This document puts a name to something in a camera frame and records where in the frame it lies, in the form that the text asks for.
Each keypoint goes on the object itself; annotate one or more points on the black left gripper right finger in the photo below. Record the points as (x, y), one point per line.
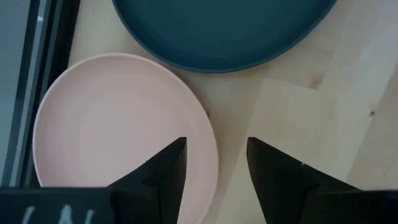
(273, 180)

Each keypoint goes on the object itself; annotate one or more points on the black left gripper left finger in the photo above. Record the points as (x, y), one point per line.
(161, 180)

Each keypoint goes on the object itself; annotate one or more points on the pale pink plastic plate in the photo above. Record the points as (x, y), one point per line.
(109, 124)

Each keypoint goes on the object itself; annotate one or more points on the dark teal plastic plate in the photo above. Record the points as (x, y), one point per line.
(224, 28)

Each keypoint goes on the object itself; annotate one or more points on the black table edge rail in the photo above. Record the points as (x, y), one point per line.
(59, 46)

